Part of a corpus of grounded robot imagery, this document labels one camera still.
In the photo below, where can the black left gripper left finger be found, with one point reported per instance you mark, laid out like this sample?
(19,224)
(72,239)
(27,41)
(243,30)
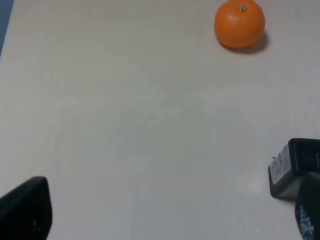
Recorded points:
(26,211)

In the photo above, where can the orange mandarin fruit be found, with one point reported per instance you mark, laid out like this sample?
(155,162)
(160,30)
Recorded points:
(239,23)

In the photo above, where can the black rectangular tin box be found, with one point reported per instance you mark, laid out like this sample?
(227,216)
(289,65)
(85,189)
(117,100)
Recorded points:
(286,171)

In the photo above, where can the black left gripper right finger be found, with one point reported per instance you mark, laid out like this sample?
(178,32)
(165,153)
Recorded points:
(307,207)

